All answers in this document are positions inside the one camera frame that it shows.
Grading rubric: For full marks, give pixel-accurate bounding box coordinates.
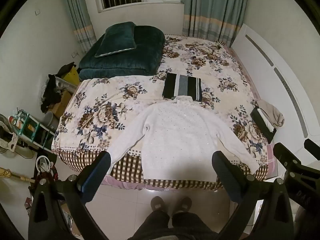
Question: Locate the green storage rack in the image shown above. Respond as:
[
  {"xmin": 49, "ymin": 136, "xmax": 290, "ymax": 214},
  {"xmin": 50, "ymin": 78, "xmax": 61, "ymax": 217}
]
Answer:
[{"xmin": 14, "ymin": 107, "xmax": 55, "ymax": 151}]

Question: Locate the person's left leg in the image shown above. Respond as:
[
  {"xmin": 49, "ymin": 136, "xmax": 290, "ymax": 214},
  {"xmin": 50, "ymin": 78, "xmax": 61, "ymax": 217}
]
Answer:
[{"xmin": 131, "ymin": 210, "xmax": 173, "ymax": 240}]

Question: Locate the person's left slipper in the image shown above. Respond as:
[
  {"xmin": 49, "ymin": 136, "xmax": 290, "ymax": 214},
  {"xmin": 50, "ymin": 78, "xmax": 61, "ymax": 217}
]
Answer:
[{"xmin": 151, "ymin": 196, "xmax": 164, "ymax": 212}]

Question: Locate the white bed headboard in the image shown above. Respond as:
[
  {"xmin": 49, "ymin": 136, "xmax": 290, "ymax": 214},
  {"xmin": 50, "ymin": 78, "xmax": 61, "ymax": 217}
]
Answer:
[{"xmin": 231, "ymin": 24, "xmax": 320, "ymax": 160}]

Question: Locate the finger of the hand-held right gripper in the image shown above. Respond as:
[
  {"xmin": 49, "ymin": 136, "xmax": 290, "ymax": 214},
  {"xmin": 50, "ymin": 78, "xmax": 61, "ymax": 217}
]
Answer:
[
  {"xmin": 304, "ymin": 138, "xmax": 320, "ymax": 161},
  {"xmin": 273, "ymin": 142, "xmax": 302, "ymax": 171}
]

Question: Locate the yellow box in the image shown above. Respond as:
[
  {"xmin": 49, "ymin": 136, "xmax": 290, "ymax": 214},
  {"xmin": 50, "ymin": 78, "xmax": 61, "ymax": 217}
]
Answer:
[{"xmin": 60, "ymin": 66, "xmax": 79, "ymax": 90}]

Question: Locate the beige crumpled cloth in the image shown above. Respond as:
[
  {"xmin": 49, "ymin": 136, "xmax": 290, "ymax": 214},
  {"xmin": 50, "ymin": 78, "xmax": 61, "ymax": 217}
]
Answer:
[{"xmin": 255, "ymin": 99, "xmax": 285, "ymax": 128}]

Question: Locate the dark green pillow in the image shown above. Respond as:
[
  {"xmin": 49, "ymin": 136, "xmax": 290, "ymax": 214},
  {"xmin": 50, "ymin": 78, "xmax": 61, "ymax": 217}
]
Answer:
[{"xmin": 94, "ymin": 21, "xmax": 137, "ymax": 58}]

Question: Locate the person's right leg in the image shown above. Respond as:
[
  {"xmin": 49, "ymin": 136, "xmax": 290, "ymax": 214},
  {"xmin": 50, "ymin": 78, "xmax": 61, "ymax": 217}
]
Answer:
[{"xmin": 172, "ymin": 211, "xmax": 222, "ymax": 240}]

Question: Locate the pink bed sheet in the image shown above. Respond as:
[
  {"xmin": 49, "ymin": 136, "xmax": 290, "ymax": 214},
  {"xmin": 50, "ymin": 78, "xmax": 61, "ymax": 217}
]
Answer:
[{"xmin": 104, "ymin": 140, "xmax": 278, "ymax": 192}]

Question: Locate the white slippers pair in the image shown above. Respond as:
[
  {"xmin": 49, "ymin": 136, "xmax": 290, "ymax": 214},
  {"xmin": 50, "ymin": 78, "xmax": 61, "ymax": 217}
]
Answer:
[{"xmin": 36, "ymin": 155, "xmax": 55, "ymax": 175}]

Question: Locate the person's slipper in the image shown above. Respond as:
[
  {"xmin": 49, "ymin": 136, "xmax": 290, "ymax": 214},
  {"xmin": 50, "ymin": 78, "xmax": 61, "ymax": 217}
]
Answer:
[
  {"xmin": 151, "ymin": 196, "xmax": 164, "ymax": 212},
  {"xmin": 175, "ymin": 197, "xmax": 192, "ymax": 213}
]

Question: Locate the teal striped curtain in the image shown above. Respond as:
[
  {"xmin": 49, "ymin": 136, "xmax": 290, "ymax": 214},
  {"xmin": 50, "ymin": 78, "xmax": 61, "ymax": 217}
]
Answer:
[
  {"xmin": 183, "ymin": 0, "xmax": 250, "ymax": 47},
  {"xmin": 59, "ymin": 0, "xmax": 97, "ymax": 55}
]

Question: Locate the person's leg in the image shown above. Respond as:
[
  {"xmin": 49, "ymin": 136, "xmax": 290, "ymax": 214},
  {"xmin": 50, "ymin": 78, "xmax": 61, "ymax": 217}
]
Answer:
[
  {"xmin": 131, "ymin": 210, "xmax": 173, "ymax": 240},
  {"xmin": 172, "ymin": 211, "xmax": 222, "ymax": 240}
]

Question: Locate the dark green folded quilt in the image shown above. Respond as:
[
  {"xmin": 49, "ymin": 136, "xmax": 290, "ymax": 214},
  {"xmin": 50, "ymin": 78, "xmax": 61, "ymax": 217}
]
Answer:
[{"xmin": 79, "ymin": 25, "xmax": 165, "ymax": 82}]

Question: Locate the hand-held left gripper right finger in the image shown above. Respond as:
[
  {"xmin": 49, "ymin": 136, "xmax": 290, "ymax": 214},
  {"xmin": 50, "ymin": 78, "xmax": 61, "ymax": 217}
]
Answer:
[{"xmin": 211, "ymin": 151, "xmax": 298, "ymax": 240}]

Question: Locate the black hanging clothing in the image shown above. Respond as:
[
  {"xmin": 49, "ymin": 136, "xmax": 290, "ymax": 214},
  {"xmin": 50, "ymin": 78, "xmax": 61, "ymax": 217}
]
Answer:
[{"xmin": 41, "ymin": 64, "xmax": 76, "ymax": 113}]

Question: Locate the person's right slipper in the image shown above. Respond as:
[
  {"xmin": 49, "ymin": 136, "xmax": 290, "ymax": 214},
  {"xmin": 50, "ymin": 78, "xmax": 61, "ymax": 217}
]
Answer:
[{"xmin": 175, "ymin": 197, "xmax": 192, "ymax": 213}]

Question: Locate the white knit sweater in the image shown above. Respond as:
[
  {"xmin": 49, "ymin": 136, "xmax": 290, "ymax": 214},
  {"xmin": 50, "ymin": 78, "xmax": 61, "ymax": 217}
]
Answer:
[{"xmin": 106, "ymin": 95, "xmax": 260, "ymax": 182}]

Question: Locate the black grey striped folded sweater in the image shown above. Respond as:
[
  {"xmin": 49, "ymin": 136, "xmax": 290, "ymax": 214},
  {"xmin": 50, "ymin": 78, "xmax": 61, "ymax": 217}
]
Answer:
[{"xmin": 162, "ymin": 72, "xmax": 202, "ymax": 102}]

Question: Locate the black white folded garment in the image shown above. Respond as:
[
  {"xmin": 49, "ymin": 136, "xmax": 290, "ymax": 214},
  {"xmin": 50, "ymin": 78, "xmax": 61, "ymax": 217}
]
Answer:
[{"xmin": 250, "ymin": 107, "xmax": 277, "ymax": 143}]

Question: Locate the grey waste bin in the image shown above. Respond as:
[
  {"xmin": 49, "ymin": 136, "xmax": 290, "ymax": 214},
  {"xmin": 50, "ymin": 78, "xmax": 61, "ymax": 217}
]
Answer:
[{"xmin": 44, "ymin": 111, "xmax": 59, "ymax": 131}]

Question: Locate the wooden broom stick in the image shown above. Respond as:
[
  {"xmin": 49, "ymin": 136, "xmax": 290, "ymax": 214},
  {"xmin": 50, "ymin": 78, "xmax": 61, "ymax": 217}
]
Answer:
[{"xmin": 0, "ymin": 167, "xmax": 36, "ymax": 183}]

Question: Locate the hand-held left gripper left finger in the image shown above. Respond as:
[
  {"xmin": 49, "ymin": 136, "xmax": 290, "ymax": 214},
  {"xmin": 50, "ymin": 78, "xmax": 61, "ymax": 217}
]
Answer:
[{"xmin": 28, "ymin": 151, "xmax": 112, "ymax": 240}]

